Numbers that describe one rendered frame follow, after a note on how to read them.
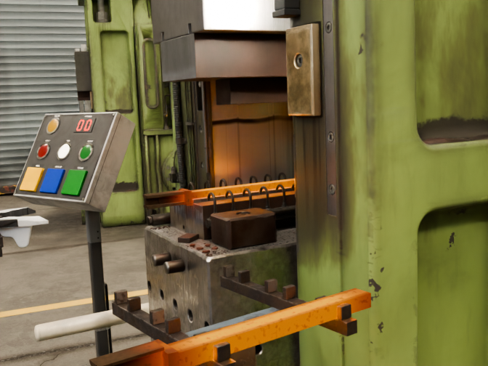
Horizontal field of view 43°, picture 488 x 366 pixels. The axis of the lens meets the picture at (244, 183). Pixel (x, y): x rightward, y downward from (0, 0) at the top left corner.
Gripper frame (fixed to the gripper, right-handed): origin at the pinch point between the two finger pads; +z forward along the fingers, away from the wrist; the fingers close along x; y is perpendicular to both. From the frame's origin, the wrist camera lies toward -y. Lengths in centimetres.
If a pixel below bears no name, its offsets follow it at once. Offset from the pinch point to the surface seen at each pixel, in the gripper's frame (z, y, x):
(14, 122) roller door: 106, -2, -787
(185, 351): 4, 8, 65
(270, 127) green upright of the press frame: 67, -13, -19
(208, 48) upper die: 35.9, -32.7, 7.6
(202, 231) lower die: 32.8, 7.2, 6.8
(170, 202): 28.0, 1.1, 0.7
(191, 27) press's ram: 34, -37, 5
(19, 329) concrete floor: 20, 101, -220
